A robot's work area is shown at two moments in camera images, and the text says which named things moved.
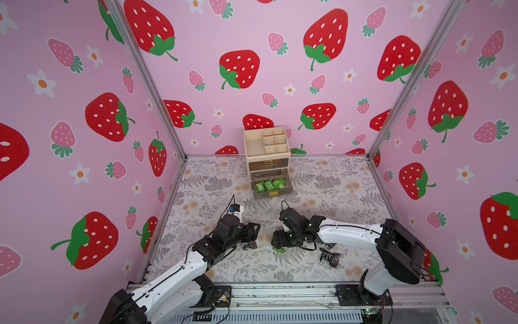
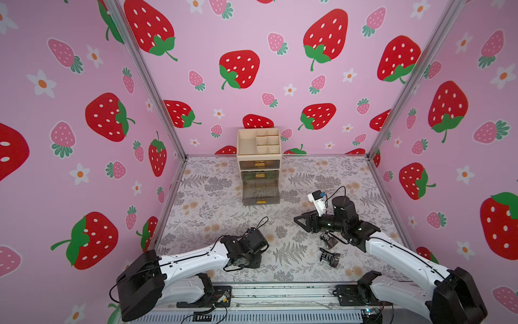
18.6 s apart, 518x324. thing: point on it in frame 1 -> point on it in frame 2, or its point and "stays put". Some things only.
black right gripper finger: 281,239 -> 309,221
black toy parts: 331,258 stays put
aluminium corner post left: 119,16 stays put
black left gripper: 247,231 -> 257,262
